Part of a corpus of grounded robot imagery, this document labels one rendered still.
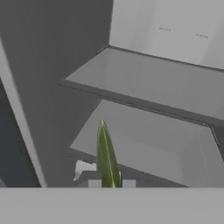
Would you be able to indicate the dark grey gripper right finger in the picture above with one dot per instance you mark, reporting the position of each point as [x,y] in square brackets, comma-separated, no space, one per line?
[128,183]

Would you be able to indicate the grey glass fridge shelf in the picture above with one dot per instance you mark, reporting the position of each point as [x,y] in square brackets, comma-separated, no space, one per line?
[151,78]
[157,143]

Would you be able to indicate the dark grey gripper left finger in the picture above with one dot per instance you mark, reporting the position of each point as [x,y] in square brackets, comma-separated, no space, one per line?
[92,178]

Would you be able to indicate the grey fridge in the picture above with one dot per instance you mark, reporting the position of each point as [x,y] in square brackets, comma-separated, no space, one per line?
[49,58]

